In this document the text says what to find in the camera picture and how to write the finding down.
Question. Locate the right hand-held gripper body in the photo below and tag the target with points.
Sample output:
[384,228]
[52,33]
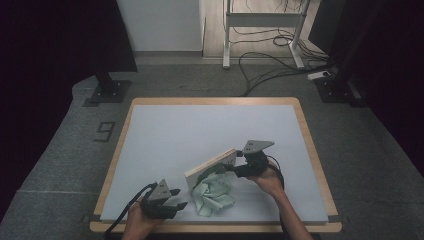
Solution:
[256,163]

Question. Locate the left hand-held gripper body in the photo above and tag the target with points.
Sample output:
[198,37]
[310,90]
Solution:
[156,208]

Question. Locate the white picture book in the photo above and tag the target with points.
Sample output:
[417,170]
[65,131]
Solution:
[208,165]

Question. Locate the light green cloth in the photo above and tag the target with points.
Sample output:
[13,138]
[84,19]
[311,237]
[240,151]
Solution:
[213,196]

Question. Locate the person's left hand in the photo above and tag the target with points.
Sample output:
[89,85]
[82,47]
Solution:
[140,223]

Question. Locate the person's right hand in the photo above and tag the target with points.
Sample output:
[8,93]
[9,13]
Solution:
[271,183]

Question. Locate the wooden table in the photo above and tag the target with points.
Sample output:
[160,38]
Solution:
[213,100]

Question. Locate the white power strip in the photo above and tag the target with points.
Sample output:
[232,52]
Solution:
[318,75]

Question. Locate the black stand with long base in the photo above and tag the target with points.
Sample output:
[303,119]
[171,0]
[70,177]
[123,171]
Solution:
[336,90]

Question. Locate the black stand with square base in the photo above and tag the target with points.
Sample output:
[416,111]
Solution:
[110,90]

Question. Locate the narrow black curtain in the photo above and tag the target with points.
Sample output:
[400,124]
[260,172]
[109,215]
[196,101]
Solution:
[393,66]

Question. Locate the wide black curtain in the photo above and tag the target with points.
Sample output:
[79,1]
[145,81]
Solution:
[50,50]

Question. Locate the white desk frame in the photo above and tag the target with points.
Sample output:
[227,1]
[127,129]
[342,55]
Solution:
[263,19]

